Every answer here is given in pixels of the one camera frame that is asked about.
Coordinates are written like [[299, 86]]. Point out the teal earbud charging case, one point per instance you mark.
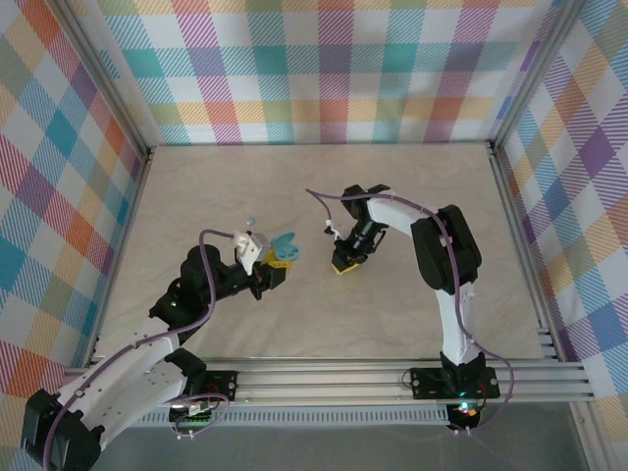
[[289, 250]]

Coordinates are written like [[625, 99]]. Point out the right robot arm, white and black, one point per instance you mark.
[[441, 255]]

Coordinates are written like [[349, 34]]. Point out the left robot arm, white and black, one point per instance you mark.
[[122, 368]]

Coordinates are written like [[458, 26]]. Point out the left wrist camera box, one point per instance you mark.
[[252, 247]]

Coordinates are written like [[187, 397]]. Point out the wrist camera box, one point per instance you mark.
[[332, 230], [252, 247]]

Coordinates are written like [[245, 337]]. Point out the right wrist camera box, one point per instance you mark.
[[332, 230]]

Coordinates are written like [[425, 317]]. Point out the aluminium side rail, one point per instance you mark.
[[515, 235], [130, 230]]

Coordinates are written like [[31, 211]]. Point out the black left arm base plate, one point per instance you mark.
[[223, 380]]

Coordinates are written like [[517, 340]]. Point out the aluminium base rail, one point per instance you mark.
[[319, 382]]

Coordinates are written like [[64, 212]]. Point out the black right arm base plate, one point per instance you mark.
[[427, 385]]

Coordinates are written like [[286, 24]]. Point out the aluminium frame post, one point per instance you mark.
[[535, 68], [105, 78]]

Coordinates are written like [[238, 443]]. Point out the aluminium frame leg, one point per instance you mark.
[[589, 441]]

